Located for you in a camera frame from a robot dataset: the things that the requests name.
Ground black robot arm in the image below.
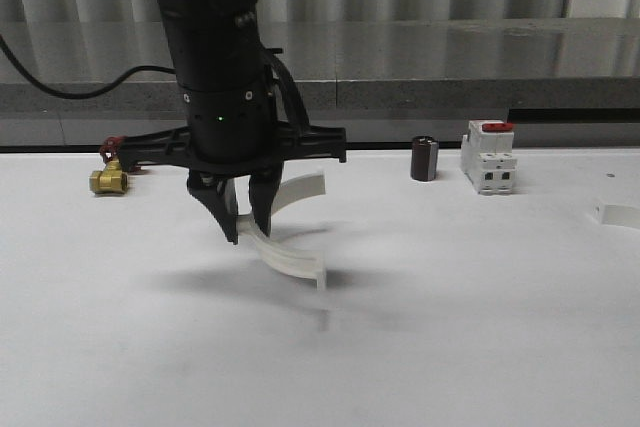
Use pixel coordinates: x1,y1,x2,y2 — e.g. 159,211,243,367
119,0,282,243

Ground white half-ring pipe clamp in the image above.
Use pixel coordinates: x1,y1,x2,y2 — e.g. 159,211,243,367
236,170,327,290

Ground white circuit breaker red switch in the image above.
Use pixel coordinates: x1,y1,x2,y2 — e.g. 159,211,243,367
461,120,517,195

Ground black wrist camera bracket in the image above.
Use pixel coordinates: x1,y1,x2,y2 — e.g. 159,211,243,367
117,122,347,177

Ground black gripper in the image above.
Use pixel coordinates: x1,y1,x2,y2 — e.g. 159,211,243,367
179,74,281,245

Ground dark cylindrical capacitor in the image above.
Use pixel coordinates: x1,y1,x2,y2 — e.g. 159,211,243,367
410,136,439,182

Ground brass valve red handwheel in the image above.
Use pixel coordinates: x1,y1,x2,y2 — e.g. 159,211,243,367
89,136,128,195

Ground grey stone counter ledge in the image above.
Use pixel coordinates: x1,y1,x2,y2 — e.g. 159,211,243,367
1,19,639,149

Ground black cable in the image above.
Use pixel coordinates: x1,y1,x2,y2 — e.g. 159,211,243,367
0,35,177,98

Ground white pipe clamp right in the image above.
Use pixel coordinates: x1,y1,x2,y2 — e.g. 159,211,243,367
595,203,640,230

